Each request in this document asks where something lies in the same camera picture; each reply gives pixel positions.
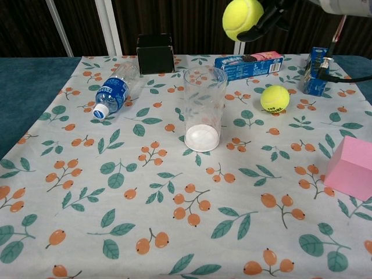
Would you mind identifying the floral orange-berry tablecloth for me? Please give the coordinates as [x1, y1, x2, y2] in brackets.
[0, 53, 372, 279]

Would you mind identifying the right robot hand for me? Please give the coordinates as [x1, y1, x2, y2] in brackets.
[237, 0, 291, 43]

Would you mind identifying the pink foam block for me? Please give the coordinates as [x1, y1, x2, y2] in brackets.
[324, 135, 372, 201]

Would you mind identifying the clear water bottle blue label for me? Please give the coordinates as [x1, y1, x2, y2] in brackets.
[92, 61, 140, 120]

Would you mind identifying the blue pink cookie box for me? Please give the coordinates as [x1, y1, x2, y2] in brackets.
[214, 50, 284, 82]

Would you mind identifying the tall clear plastic cup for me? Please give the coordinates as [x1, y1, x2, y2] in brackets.
[183, 66, 228, 152]

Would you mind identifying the yellow tennis ball black print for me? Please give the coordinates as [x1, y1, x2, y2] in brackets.
[260, 85, 291, 113]

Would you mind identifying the black cable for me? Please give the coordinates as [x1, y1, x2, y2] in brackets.
[318, 40, 372, 84]

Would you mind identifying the black open box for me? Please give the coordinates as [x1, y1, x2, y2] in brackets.
[137, 34, 176, 75]

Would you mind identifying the plain yellow tennis ball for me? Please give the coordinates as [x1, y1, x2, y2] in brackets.
[222, 0, 264, 41]

